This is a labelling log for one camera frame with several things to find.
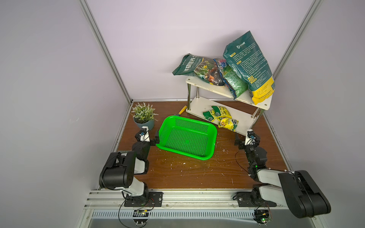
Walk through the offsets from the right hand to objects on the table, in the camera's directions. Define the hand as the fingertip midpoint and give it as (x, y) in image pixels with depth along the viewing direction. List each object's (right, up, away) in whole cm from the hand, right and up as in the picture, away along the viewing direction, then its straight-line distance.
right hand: (247, 130), depth 83 cm
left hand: (-58, 0, +5) cm, 58 cm away
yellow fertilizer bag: (-8, +4, +9) cm, 13 cm away
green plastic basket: (-36, -6, +15) cm, 39 cm away
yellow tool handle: (-40, +13, +30) cm, 52 cm away
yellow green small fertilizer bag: (-14, +11, +15) cm, 23 cm away
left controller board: (-61, -42, -11) cm, 74 cm away
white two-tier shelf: (+8, +8, +20) cm, 23 cm away
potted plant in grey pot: (-64, +9, +7) cm, 65 cm away
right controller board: (+1, -40, -15) cm, 43 cm away
